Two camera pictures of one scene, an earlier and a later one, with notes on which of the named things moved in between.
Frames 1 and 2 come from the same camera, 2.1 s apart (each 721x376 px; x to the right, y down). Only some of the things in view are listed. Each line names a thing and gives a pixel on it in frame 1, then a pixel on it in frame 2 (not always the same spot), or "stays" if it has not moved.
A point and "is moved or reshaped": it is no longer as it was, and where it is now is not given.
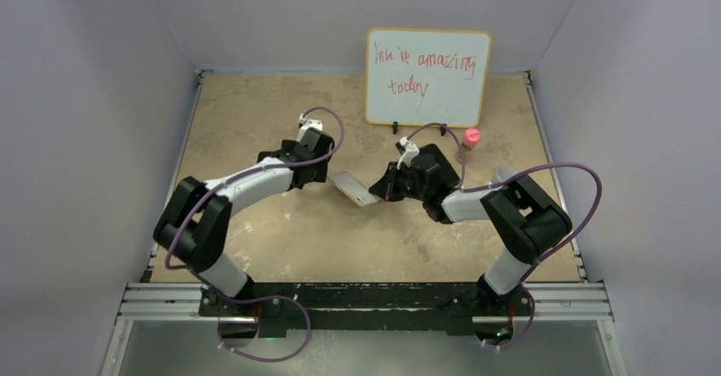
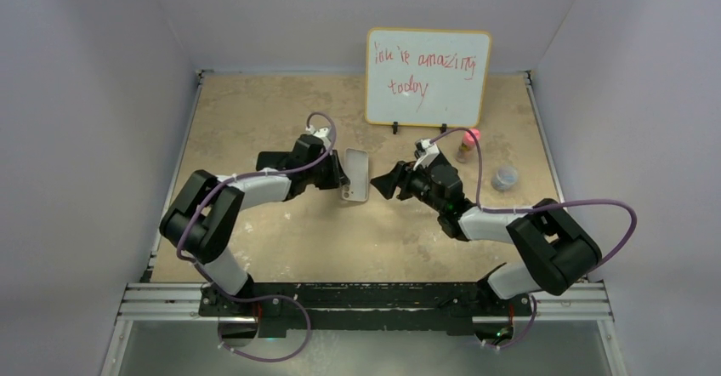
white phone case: x=353 y=188 is moved or reshaped
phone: x=271 y=161 stays
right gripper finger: x=385 y=188 stays
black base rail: x=363 y=306 stays
